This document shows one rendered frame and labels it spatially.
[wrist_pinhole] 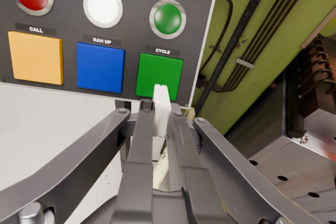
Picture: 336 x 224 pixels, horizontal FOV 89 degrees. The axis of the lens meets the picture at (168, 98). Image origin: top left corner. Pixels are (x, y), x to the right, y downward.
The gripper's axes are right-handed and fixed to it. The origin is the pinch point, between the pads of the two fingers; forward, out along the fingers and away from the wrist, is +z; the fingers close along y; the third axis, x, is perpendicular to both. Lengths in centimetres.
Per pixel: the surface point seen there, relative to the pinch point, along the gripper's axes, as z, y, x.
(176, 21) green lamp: 12.9, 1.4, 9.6
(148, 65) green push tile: 12.5, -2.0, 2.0
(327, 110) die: 15.0, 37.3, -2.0
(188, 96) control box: 13.3, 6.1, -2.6
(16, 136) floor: 89, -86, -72
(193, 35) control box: 13.2, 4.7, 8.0
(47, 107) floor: 111, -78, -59
